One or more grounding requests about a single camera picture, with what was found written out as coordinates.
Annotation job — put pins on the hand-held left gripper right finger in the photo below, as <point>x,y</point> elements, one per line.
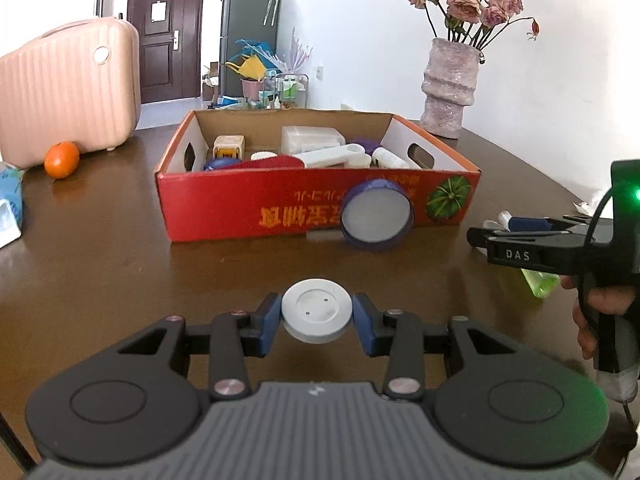
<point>362,327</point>

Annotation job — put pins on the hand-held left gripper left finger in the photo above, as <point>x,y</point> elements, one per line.
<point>270,325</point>

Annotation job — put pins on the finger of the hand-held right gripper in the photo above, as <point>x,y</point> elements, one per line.
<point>527,224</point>
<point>480,236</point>

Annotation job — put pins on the green spray bottle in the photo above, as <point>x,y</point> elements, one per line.
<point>542,282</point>

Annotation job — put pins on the white round jar lid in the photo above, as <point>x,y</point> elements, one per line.
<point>315,310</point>
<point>262,156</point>

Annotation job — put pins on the white spray bottle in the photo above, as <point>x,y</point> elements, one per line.
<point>392,158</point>

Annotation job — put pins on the red cardboard box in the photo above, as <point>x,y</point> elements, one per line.
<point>225,205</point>

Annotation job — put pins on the purple gear-shaped cap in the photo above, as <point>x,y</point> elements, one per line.
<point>369,146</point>

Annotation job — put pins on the blue gear-shaped cap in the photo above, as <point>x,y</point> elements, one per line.
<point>220,164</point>

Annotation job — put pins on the red and white lint brush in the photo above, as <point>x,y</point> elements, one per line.
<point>330,156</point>

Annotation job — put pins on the white cube charger adapter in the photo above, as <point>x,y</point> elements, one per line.
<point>228,147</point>

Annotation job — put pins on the person's right hand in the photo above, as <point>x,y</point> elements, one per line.
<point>586,332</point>

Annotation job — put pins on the crumpled white tissue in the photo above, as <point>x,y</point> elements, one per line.
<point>590,206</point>

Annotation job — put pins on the purple-rimmed white round lid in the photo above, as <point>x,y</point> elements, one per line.
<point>375,215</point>

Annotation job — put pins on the pink textured vase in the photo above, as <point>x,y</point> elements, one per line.
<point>447,90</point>

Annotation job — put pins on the white plastic box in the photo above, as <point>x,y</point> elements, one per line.
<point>312,137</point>

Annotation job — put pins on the dried pink flowers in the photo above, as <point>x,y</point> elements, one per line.
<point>465,2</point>

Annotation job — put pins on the pink bin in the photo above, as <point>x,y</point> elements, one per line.
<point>251,90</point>

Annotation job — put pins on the small rack with bottles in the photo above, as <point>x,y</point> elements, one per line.
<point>289,90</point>

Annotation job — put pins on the small cardboard box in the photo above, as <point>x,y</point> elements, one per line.
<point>210,87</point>

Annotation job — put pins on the pale decorative branches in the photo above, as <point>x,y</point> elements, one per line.
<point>300,52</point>

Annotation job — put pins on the yellow plastic item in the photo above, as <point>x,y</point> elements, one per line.
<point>250,67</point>

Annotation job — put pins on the orange fruit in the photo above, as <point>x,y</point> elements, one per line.
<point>61,160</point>

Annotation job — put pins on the dark brown door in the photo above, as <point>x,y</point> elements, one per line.
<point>165,55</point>

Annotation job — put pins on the blue tissue pack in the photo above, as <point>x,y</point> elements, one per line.
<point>9,195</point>

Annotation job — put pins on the dark grey refrigerator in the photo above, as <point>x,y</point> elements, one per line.
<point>245,15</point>

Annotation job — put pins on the pink suitcase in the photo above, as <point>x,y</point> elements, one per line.
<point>65,90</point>

